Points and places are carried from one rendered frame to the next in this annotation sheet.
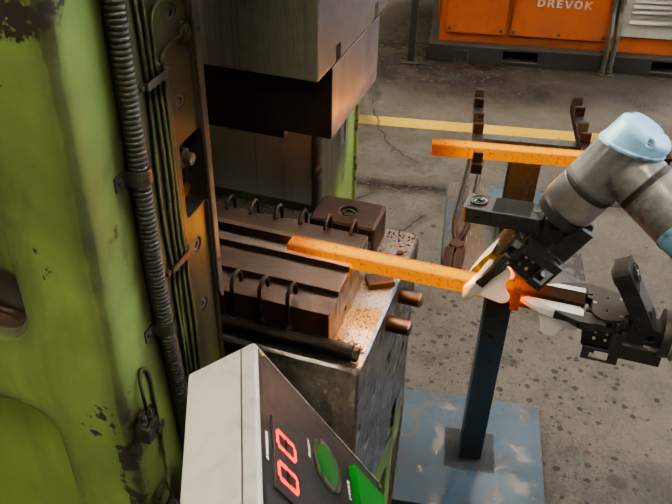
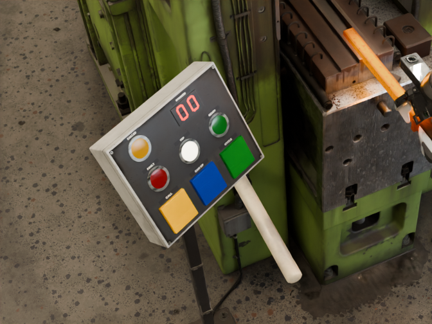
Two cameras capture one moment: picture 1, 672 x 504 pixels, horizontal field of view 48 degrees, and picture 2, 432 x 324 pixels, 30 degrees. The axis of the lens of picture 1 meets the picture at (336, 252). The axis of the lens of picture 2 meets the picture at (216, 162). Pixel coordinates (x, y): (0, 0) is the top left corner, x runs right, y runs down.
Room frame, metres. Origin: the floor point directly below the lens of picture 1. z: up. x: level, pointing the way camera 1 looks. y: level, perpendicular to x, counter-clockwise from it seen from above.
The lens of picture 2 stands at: (-0.23, -1.02, 2.49)
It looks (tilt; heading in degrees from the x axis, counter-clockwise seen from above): 51 degrees down; 56
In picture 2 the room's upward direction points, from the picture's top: 9 degrees counter-clockwise
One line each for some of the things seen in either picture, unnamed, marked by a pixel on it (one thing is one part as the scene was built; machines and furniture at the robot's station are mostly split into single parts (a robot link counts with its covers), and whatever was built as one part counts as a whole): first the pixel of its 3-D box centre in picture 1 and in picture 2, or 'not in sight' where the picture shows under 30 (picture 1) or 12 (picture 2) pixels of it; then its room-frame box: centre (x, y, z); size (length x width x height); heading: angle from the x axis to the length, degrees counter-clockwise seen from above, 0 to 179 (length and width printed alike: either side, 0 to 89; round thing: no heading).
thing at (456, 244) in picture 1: (467, 197); not in sight; (1.51, -0.31, 0.77); 0.60 x 0.04 x 0.01; 166
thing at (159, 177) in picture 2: not in sight; (158, 178); (0.29, -0.02, 1.09); 0.05 x 0.03 x 0.04; 162
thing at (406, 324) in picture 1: (399, 325); (384, 108); (0.94, -0.11, 0.87); 0.04 x 0.03 x 0.03; 72
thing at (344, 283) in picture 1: (229, 259); (322, 24); (1.00, 0.18, 0.96); 0.42 x 0.20 x 0.09; 72
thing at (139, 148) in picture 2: not in sight; (139, 148); (0.28, 0.02, 1.16); 0.05 x 0.03 x 0.04; 162
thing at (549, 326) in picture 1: (549, 319); (425, 146); (0.84, -0.32, 0.98); 0.09 x 0.03 x 0.06; 75
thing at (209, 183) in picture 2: not in sight; (207, 183); (0.39, -0.05, 1.01); 0.07 x 0.05 x 0.07; 7
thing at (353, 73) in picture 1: (212, 51); not in sight; (1.00, 0.18, 1.32); 0.42 x 0.20 x 0.10; 72
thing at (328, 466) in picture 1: (326, 465); (218, 125); (0.48, 0.00, 1.09); 0.05 x 0.03 x 0.04; 162
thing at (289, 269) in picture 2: not in sight; (260, 218); (0.58, 0.00, 0.62); 0.44 x 0.05 x 0.05; 72
